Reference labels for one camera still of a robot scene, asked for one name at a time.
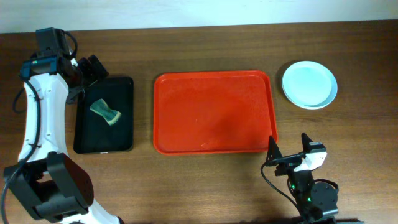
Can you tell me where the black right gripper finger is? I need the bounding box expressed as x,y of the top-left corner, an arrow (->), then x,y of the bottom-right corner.
266,136 -> 282,161
301,133 -> 317,146

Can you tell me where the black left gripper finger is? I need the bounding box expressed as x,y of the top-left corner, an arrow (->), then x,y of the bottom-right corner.
78,57 -> 95,86
88,55 -> 109,81

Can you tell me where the green yellow sponge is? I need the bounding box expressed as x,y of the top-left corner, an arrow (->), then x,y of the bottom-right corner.
90,99 -> 121,126

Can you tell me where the light blue plate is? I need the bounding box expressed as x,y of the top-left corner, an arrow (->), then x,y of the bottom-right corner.
281,61 -> 338,110

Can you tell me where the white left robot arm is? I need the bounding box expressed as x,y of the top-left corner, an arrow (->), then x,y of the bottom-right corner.
2,55 -> 122,223

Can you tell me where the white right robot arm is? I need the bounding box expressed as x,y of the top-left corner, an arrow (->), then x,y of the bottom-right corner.
260,133 -> 339,223

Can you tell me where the black water tray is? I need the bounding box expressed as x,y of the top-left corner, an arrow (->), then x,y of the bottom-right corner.
73,77 -> 134,154

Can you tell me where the red plastic tray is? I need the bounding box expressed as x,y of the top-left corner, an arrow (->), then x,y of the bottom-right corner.
153,70 -> 279,156

